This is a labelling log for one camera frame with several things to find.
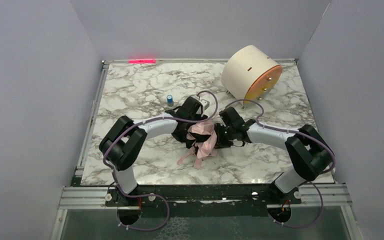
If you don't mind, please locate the pink folding umbrella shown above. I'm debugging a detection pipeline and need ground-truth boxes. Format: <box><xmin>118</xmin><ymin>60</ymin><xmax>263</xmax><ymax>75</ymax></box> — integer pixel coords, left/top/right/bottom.
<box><xmin>177</xmin><ymin>120</ymin><xmax>217</xmax><ymax>169</ymax></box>

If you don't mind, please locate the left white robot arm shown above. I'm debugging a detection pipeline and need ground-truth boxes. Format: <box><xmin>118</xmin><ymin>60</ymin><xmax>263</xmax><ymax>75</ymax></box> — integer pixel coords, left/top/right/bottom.
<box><xmin>98</xmin><ymin>96</ymin><xmax>210</xmax><ymax>195</ymax></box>

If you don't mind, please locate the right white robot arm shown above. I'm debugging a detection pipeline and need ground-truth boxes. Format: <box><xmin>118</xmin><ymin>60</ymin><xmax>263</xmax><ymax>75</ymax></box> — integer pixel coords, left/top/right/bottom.
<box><xmin>215</xmin><ymin>107</ymin><xmax>334</xmax><ymax>195</ymax></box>

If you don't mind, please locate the beige cylindrical umbrella stand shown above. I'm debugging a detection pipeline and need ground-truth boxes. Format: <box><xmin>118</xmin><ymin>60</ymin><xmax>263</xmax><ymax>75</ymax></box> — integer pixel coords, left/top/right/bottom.
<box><xmin>221</xmin><ymin>45</ymin><xmax>283</xmax><ymax>106</ymax></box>

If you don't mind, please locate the small blue cap bottle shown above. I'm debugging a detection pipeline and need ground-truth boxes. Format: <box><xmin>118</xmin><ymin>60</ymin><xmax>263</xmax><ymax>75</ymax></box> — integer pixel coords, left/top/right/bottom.
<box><xmin>166</xmin><ymin>94</ymin><xmax>174</xmax><ymax>107</ymax></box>

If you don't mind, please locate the pink tape marker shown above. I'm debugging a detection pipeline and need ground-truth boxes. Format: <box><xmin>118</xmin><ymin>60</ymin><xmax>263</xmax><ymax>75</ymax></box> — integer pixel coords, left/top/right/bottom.
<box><xmin>128</xmin><ymin>59</ymin><xmax>156</xmax><ymax>64</ymax></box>

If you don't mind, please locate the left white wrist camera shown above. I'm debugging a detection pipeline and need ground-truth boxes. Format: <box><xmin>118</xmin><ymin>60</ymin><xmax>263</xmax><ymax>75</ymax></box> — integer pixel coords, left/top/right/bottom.
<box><xmin>196</xmin><ymin>99</ymin><xmax>210</xmax><ymax>115</ymax></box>

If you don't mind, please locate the aluminium table frame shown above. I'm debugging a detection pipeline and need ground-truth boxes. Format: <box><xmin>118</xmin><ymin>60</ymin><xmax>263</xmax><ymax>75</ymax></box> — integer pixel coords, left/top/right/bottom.
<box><xmin>51</xmin><ymin>59</ymin><xmax>362</xmax><ymax>240</ymax></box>

